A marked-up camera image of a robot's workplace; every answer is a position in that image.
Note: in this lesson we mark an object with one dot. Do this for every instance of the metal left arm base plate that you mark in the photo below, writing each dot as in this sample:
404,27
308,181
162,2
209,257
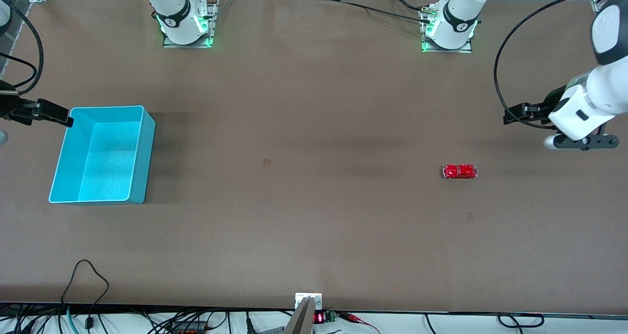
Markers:
466,50

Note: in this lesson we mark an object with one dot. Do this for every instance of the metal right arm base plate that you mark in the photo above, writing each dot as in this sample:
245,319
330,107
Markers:
215,20

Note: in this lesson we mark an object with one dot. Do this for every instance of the red beetle toy car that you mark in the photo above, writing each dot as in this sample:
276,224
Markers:
460,171

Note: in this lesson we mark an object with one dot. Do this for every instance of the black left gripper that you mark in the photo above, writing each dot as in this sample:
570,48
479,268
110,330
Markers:
553,100

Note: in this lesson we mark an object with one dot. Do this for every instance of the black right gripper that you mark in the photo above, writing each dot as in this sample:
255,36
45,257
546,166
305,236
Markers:
11,106

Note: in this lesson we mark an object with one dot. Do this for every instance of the blue plastic box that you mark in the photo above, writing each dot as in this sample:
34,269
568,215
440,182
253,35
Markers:
108,162

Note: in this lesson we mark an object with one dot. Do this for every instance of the black power strip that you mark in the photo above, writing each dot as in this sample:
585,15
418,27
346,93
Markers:
189,328

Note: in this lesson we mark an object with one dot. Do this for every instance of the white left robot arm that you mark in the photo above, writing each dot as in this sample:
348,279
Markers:
603,93

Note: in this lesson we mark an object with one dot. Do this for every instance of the grey aluminium camera bar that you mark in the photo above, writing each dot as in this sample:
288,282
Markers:
300,321

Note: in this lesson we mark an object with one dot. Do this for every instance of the white mounting bracket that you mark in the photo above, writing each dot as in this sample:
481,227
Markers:
300,297

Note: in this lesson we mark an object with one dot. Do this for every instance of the red digit display module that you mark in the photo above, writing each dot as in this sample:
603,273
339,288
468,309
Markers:
321,317

